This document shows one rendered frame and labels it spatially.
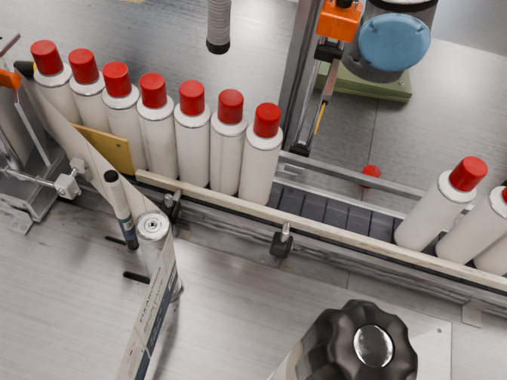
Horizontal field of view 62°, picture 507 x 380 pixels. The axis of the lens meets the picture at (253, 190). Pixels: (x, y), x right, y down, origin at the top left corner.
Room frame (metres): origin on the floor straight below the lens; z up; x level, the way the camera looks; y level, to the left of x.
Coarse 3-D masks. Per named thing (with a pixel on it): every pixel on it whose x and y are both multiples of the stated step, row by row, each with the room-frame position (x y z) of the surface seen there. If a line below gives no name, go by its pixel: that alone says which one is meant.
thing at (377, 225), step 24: (168, 192) 0.36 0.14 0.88; (288, 192) 0.40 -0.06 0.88; (312, 216) 0.36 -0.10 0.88; (336, 216) 0.37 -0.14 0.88; (360, 216) 0.38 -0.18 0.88; (384, 216) 0.39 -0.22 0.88; (384, 240) 0.34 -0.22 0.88; (432, 240) 0.36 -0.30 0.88; (408, 264) 0.31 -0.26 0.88; (480, 288) 0.29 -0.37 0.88
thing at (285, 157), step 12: (288, 156) 0.41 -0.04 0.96; (300, 156) 0.42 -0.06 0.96; (312, 168) 0.40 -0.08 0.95; (324, 168) 0.40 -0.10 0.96; (336, 168) 0.41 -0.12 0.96; (348, 180) 0.40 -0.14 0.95; (360, 180) 0.39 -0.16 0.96; (372, 180) 0.39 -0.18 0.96; (384, 180) 0.40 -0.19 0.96; (396, 192) 0.39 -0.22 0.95; (408, 192) 0.38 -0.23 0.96; (420, 192) 0.39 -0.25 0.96; (468, 204) 0.38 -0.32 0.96
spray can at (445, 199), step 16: (464, 160) 0.36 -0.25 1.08; (480, 160) 0.36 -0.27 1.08; (448, 176) 0.36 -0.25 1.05; (464, 176) 0.34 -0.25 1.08; (480, 176) 0.33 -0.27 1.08; (432, 192) 0.35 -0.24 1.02; (448, 192) 0.33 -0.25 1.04; (464, 192) 0.33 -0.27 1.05; (416, 208) 0.35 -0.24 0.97; (432, 208) 0.33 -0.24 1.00; (448, 208) 0.33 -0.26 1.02; (416, 224) 0.33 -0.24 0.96; (432, 224) 0.33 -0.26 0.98; (400, 240) 0.34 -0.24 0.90; (416, 240) 0.33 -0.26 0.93
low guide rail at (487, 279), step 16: (144, 176) 0.36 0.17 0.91; (160, 176) 0.37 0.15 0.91; (192, 192) 0.35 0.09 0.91; (208, 192) 0.35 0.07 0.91; (240, 208) 0.34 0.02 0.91; (256, 208) 0.34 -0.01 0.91; (304, 224) 0.33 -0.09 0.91; (320, 224) 0.33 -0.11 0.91; (336, 240) 0.32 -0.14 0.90; (352, 240) 0.31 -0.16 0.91; (368, 240) 0.32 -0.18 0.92; (400, 256) 0.30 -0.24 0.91; (416, 256) 0.30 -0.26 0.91; (432, 256) 0.31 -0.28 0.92; (448, 272) 0.29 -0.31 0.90; (464, 272) 0.29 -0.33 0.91; (480, 272) 0.30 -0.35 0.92; (496, 288) 0.28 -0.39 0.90
